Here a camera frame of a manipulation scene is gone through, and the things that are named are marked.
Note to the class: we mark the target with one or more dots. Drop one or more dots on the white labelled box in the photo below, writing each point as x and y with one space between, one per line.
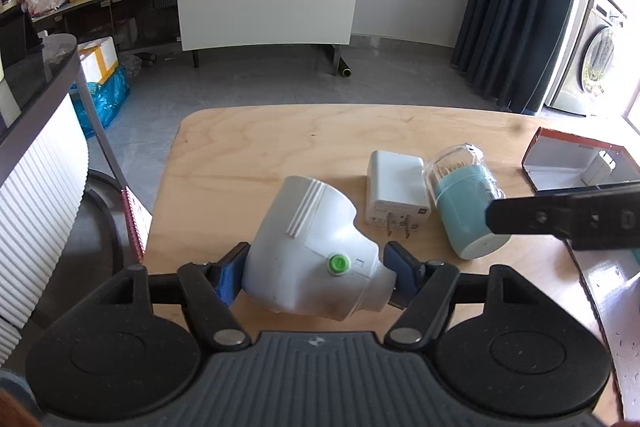
596 169

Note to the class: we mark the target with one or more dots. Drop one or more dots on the white charger with prongs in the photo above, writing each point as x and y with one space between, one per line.
395 192

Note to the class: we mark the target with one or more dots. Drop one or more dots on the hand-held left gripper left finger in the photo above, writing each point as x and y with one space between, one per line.
231 276

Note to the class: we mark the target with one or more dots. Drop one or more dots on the black box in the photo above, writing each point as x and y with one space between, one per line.
20 32

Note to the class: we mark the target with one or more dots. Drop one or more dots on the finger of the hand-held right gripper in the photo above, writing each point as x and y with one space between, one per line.
550 213

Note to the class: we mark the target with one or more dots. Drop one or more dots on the silver washing machine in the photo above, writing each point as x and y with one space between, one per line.
595 52

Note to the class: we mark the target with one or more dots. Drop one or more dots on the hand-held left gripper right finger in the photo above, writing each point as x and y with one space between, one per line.
402 269

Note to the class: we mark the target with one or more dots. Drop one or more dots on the white lamp with green button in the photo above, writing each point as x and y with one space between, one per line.
310 252

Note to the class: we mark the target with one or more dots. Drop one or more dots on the dark slippers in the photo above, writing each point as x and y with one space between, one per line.
145 58

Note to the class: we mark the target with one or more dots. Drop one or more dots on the white and yellow carton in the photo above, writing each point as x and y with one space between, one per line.
99 59

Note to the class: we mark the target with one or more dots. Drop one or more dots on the red spiral notebook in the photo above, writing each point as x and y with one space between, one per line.
136 222

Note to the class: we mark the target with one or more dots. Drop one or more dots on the white television console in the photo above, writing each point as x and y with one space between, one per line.
265 17

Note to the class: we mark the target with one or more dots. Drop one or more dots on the orange and white cardboard box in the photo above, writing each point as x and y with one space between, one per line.
555 169

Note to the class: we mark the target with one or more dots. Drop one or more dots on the light blue toothpick holder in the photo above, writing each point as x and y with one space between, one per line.
462 212

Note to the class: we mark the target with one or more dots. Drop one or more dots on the blue plastic bag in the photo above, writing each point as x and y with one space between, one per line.
105 99

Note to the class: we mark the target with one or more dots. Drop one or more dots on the clear plastic wrap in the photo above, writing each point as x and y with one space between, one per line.
59 47

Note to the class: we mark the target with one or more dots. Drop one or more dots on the white ribbed glass-top counter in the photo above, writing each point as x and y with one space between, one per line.
35 207

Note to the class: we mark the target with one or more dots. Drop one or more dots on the dark round chair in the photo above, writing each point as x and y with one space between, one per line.
107 227

